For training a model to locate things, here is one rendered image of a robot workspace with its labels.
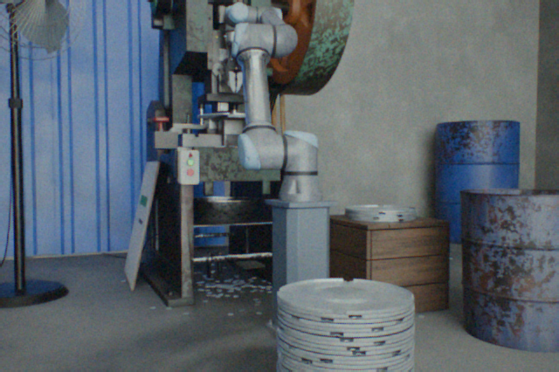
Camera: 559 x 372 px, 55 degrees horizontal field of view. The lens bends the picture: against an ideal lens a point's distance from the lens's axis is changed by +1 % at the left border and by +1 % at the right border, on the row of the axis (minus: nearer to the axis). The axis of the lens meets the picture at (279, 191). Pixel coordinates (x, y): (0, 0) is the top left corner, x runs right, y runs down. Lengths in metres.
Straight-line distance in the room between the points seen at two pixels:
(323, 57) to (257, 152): 0.86
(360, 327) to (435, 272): 1.16
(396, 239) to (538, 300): 0.53
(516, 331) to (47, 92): 2.84
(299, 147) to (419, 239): 0.65
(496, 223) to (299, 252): 0.62
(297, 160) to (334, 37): 0.83
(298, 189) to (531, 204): 0.71
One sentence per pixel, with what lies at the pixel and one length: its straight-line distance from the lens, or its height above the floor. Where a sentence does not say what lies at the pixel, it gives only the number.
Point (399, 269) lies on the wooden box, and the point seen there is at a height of 0.18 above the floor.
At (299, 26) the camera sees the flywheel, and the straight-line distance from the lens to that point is 2.69.
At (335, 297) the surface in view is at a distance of 1.14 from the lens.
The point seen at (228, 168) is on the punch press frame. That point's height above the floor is 0.55.
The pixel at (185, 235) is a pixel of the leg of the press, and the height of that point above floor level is 0.28.
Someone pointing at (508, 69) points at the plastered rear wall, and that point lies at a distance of 5.22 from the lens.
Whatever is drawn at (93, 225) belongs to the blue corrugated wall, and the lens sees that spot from 3.58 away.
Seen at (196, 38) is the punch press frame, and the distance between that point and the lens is 2.44.
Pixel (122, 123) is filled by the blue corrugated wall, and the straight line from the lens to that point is 3.58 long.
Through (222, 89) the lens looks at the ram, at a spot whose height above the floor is 0.91.
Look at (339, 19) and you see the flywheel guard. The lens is 2.43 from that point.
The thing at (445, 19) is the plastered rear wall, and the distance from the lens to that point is 4.82.
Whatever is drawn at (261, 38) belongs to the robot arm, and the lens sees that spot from 1.92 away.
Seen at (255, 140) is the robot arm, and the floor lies 0.65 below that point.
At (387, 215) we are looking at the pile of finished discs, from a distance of 2.10.
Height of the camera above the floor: 0.57
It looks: 3 degrees down
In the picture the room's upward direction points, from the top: straight up
